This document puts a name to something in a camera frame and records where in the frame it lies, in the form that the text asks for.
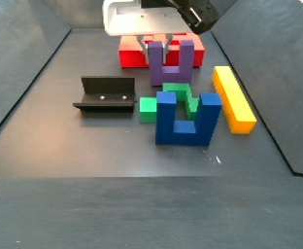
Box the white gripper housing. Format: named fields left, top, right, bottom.
left=102, top=0, right=190, bottom=64

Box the purple U-shaped block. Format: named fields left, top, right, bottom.
left=148, top=40, right=194, bottom=87

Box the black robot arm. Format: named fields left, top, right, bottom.
left=102, top=0, right=220, bottom=60

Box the red board with slots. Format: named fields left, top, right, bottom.
left=118, top=33, right=205, bottom=68

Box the green zigzag block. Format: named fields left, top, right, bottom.
left=138, top=83, right=198, bottom=124

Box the yellow long block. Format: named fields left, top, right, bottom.
left=212, top=66, right=257, bottom=134

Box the blue U-shaped block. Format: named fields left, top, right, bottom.
left=156, top=91, right=222, bottom=147

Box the black angled metal bracket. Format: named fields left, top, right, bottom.
left=73, top=76, right=136, bottom=112

